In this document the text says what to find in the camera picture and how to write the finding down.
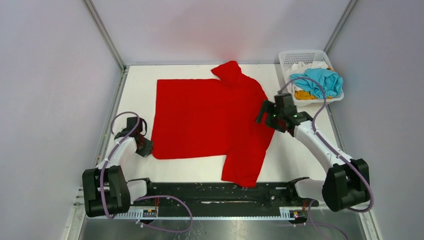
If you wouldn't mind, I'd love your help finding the aluminium frame rail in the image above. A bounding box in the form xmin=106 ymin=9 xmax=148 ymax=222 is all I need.
xmin=64 ymin=182 xmax=382 ymax=240

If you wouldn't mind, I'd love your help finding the light blue t-shirt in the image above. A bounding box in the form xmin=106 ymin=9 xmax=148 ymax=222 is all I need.
xmin=290 ymin=68 xmax=344 ymax=99

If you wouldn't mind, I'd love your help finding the yellow t-shirt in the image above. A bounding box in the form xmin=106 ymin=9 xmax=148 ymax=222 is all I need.
xmin=294 ymin=90 xmax=322 ymax=101

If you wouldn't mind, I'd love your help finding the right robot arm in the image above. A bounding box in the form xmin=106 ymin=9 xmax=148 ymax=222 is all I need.
xmin=256 ymin=92 xmax=374 ymax=212

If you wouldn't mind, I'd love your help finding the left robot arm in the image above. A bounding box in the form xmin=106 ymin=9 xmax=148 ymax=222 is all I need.
xmin=82 ymin=112 xmax=155 ymax=219

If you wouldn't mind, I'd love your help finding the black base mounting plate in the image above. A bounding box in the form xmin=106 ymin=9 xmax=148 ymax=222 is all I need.
xmin=133 ymin=182 xmax=312 ymax=220

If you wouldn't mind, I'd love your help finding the white t-shirt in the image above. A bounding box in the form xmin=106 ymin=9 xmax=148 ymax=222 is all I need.
xmin=283 ymin=61 xmax=329 ymax=93

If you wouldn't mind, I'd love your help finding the red t-shirt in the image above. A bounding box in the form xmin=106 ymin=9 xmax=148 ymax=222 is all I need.
xmin=151 ymin=60 xmax=274 ymax=188

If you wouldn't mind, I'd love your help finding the aluminium corner post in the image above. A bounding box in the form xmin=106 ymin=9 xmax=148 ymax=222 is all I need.
xmin=323 ymin=0 xmax=358 ymax=54
xmin=82 ymin=0 xmax=127 ymax=71

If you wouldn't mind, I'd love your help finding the left aluminium corner post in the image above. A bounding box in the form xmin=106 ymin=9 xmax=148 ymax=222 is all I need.
xmin=82 ymin=0 xmax=127 ymax=71

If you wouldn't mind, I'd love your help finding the right aluminium corner post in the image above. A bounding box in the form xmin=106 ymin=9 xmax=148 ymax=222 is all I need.
xmin=323 ymin=0 xmax=358 ymax=54

